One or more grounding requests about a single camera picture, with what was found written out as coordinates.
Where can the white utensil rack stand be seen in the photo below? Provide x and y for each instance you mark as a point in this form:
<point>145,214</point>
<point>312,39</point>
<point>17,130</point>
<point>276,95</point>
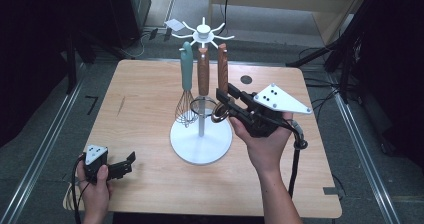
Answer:
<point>201,140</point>

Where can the person's left hand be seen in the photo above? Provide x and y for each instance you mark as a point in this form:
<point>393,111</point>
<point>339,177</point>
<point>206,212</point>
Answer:
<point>96,197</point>

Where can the dark tape patch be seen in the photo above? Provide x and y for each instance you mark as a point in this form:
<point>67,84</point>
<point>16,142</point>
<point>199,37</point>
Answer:
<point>330,191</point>

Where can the dark cabinet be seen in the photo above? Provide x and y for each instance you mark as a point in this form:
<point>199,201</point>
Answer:
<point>128,14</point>

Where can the metal floor rail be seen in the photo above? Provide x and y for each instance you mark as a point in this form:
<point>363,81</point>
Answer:
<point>363,157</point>
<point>40,157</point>

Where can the black round table grommet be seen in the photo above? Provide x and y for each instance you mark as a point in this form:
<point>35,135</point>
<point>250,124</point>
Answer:
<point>246,79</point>

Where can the black metal stand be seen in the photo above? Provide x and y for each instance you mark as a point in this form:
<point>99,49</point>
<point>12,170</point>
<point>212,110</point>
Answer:
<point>336,40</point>
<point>71,67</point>

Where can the person's right hand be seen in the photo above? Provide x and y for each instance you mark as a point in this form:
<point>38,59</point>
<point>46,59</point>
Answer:
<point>266,150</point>

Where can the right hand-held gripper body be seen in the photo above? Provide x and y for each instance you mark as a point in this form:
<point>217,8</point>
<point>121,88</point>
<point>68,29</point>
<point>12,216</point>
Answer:
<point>276,100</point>

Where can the white paper sheet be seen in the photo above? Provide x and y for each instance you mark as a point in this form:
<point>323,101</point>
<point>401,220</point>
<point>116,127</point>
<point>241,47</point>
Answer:
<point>174,24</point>

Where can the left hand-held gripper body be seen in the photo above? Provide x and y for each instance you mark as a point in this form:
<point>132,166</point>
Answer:
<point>95,157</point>

